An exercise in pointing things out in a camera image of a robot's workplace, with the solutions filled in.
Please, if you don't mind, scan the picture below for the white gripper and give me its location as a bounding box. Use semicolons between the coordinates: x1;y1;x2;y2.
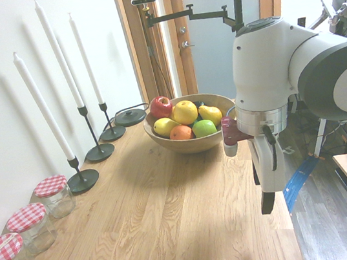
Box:
247;131;293;217

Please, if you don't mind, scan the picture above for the golden brown pear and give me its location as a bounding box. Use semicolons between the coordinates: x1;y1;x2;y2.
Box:
196;102;225;131

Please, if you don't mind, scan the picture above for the bright yellow pear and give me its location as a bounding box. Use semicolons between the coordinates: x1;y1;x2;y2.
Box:
152;114;184;140

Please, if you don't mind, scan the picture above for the wooden fruit bowl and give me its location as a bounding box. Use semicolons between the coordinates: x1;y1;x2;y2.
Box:
139;88;243;160

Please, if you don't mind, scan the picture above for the green apple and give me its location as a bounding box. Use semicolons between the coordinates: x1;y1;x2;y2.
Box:
191;116;218;139

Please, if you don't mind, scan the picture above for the orange fruit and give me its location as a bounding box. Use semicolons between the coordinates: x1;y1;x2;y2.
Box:
168;123;195;143

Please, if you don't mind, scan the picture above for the dark green avocado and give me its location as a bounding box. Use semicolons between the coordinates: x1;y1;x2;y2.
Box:
190;99;207;110

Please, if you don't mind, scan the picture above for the yellow apple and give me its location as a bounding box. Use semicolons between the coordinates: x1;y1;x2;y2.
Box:
169;98;200;128

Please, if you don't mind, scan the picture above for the red apple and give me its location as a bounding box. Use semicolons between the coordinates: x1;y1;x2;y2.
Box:
148;94;175;121

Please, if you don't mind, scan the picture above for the black round kettle base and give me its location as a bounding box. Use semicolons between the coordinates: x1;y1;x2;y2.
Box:
113;106;148;128

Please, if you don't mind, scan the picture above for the black candle holder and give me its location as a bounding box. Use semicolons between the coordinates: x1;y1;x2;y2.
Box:
76;101;118;165
63;152;102;196
95;98;129;144

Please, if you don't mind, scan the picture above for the white taper candle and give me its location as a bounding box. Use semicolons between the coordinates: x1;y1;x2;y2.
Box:
11;45;77;167
67;9;106;108
33;0;87;114

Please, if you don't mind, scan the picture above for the blue flat cable strip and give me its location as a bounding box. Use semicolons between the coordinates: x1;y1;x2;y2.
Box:
277;154;327;216

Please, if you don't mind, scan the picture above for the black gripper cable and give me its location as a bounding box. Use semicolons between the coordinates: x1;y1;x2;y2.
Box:
261;122;281;173

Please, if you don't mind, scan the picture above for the red grey wrist camera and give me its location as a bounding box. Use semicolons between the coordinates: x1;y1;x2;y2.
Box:
219;112;257;158

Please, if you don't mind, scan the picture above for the black camera cable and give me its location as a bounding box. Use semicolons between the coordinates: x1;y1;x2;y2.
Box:
146;41;176;103

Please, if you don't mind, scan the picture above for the silver door handle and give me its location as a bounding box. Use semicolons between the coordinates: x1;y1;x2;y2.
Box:
179;39;196;51

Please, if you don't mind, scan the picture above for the black articulated camera mount arm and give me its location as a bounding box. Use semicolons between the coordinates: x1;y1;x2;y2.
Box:
141;0;246;45

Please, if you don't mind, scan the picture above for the wooden door frame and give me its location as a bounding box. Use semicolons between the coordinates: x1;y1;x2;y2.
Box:
112;0;201;111

